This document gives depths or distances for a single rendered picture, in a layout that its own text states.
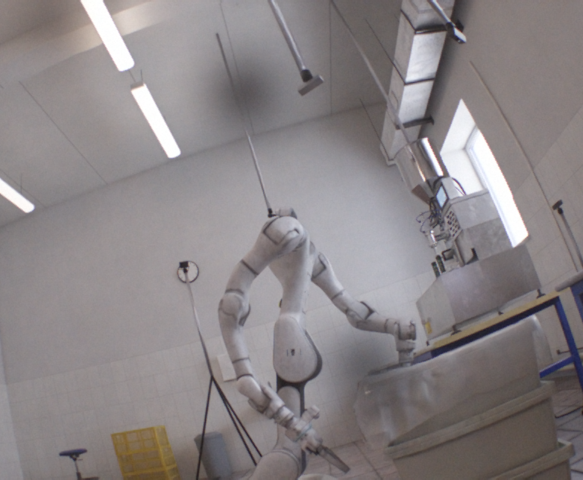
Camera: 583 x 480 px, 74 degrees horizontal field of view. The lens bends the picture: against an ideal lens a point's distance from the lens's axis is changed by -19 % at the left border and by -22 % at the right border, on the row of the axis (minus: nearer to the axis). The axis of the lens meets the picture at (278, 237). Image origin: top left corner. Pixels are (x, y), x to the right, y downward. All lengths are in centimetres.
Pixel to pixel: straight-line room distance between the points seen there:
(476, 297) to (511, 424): 75
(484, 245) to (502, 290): 25
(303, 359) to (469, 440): 66
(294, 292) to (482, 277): 87
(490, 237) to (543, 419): 103
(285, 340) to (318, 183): 496
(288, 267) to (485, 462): 102
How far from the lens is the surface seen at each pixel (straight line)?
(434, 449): 148
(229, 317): 153
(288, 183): 651
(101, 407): 653
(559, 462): 158
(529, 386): 155
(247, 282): 157
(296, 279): 173
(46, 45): 457
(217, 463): 562
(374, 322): 188
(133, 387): 631
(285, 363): 165
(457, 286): 205
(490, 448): 152
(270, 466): 168
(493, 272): 213
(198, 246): 637
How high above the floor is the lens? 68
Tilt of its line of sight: 21 degrees up
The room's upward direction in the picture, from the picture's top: 17 degrees counter-clockwise
